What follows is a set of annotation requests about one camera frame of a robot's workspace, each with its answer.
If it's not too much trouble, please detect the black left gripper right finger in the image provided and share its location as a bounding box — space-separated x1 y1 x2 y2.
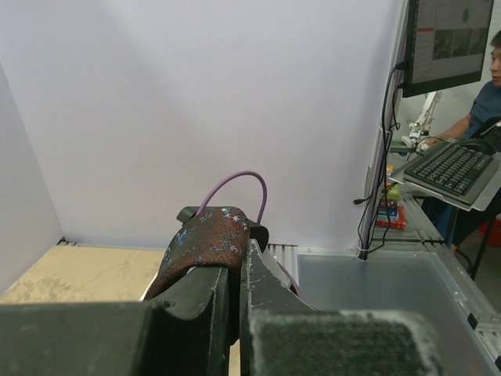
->
240 240 445 375

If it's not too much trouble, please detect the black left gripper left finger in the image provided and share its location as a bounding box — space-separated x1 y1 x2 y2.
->
1 267 229 375

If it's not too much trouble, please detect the seated person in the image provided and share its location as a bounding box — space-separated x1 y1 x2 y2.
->
421 33 500 252

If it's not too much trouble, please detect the black keyboard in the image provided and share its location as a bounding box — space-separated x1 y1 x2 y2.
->
403 139 499 206

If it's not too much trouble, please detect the computer monitor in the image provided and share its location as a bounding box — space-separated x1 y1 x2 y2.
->
402 0 494 98

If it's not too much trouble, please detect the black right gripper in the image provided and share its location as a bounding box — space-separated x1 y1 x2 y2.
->
176 206 269 247

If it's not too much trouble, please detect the brown floral necktie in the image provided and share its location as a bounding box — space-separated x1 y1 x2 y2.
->
142 204 251 302

